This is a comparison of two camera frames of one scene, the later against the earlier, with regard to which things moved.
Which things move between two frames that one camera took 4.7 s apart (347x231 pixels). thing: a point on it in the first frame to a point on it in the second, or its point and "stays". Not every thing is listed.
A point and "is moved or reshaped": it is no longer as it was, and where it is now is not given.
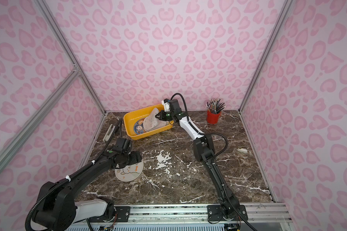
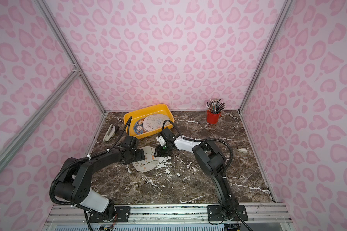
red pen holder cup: x=212 y=118 stays
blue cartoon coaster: x=139 y=127 stays
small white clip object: x=109 y=133 stays
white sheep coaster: x=128 y=173 to x=150 y=162
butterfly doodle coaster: x=151 y=122 is moved or reshaped
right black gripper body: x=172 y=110 to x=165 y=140
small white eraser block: x=242 y=150 stays
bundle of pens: x=214 y=106 stays
